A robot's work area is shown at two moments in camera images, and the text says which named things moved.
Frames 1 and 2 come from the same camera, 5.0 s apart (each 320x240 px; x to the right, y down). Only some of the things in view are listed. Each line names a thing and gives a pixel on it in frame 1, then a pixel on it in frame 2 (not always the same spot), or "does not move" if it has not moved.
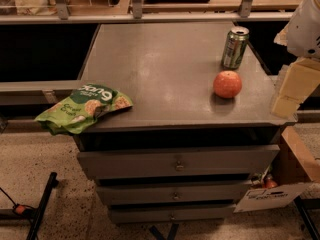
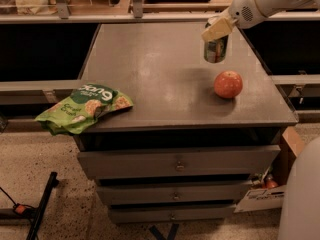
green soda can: (235, 47) -> (215, 49)
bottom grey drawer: (171, 214) does not move
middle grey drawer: (167, 193) does not move
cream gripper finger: (301, 80) -> (244, 13)
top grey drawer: (179, 162) does not move
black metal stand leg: (39, 214) does not move
